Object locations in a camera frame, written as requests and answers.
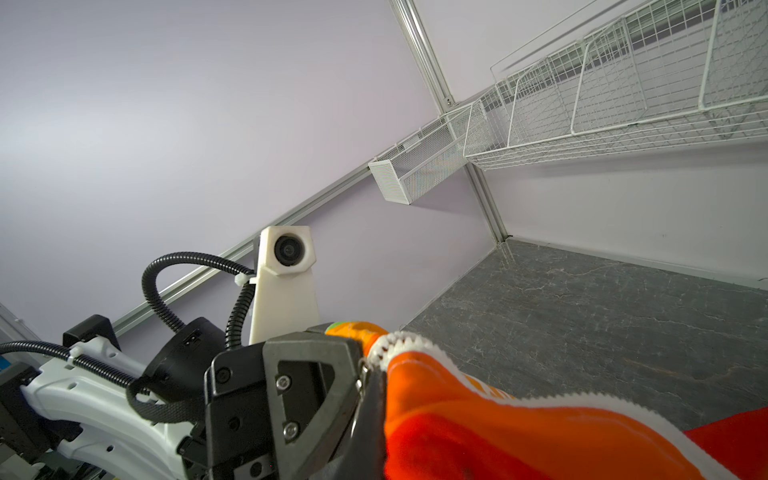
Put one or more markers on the white mesh box basket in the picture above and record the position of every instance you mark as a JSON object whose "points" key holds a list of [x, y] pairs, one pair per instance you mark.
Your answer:
{"points": [[420, 162]]}

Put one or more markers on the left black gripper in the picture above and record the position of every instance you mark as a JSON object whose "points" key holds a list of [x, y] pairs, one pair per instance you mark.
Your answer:
{"points": [[310, 397]]}

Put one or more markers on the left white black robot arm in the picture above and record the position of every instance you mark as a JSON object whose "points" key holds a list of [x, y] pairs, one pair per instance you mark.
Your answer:
{"points": [[89, 402]]}

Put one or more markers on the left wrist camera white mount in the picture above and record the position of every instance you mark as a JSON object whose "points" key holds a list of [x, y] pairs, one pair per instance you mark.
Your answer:
{"points": [[282, 287]]}

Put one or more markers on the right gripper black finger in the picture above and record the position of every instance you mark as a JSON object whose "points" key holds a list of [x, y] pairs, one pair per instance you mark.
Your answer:
{"points": [[365, 454]]}

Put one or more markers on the white wire shelf basket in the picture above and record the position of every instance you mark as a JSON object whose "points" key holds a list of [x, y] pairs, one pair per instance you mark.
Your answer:
{"points": [[667, 74]]}

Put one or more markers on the colourful rainbow kids jacket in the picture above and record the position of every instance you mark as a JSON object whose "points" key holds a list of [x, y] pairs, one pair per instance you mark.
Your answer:
{"points": [[441, 423]]}

